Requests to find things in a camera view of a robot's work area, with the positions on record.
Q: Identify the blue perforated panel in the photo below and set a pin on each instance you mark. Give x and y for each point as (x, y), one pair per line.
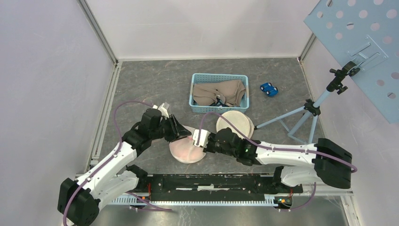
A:
(365, 32)

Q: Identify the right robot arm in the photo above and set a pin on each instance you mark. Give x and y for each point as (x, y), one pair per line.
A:
(322, 162)

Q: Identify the beige bra in basket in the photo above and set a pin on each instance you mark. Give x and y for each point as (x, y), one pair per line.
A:
(228, 93)

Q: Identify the light blue plastic basket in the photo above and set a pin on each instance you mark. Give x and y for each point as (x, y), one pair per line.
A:
(215, 78)

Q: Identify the blue toy car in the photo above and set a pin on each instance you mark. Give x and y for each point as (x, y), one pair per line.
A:
(269, 89)

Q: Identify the blue tripod stand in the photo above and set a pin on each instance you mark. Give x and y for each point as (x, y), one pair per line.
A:
(312, 108)

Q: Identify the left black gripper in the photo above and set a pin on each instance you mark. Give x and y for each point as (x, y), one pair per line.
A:
(177, 130)

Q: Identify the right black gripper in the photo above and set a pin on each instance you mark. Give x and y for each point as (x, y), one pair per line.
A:
(208, 148)

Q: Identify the white cable tray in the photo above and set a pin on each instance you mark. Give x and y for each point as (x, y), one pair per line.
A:
(266, 201)

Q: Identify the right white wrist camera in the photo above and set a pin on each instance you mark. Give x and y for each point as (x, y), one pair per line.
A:
(200, 138)

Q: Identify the white mesh laundry bag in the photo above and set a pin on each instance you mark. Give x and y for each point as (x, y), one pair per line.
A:
(184, 151)

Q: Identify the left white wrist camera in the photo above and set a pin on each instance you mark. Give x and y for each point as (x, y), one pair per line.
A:
(163, 108)

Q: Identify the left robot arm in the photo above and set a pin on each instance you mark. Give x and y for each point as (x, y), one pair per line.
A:
(80, 200)

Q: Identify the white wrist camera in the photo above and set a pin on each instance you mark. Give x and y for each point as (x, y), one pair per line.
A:
(200, 138)
(163, 108)

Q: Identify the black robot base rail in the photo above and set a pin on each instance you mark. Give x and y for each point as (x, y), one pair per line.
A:
(212, 187)

